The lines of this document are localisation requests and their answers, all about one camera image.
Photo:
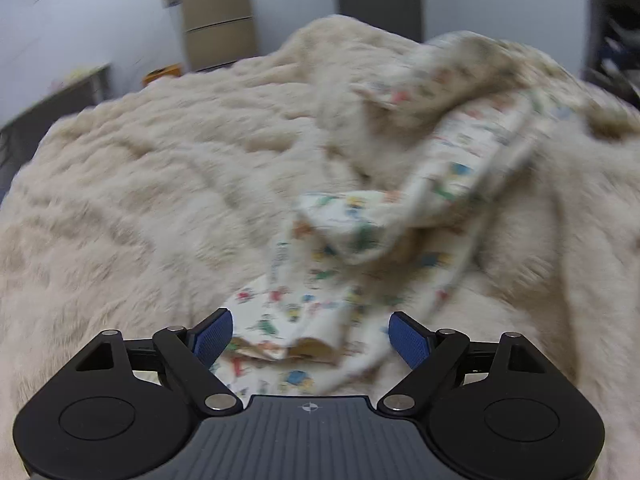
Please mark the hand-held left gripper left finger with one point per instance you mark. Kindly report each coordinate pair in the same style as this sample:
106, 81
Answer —
212, 337

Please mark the beige refrigerator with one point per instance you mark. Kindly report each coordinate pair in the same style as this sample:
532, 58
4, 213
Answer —
215, 20

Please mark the orange box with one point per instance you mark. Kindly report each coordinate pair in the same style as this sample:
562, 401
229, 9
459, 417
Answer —
162, 74

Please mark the cream cartoon-print pajama garment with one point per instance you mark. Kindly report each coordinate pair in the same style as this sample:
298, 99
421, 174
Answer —
350, 240

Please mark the grey folding table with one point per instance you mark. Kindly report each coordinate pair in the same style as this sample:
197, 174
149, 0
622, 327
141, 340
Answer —
60, 95

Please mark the yellow-green object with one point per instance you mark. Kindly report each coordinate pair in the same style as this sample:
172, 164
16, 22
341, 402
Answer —
80, 72

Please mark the cream fluffy blanket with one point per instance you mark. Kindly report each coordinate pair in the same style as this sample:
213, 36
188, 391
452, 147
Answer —
150, 185

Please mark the open wardrobe with clothes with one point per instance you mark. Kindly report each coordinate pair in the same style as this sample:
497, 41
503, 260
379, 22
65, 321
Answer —
615, 35

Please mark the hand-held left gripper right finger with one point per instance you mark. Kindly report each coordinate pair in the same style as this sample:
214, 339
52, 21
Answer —
407, 340

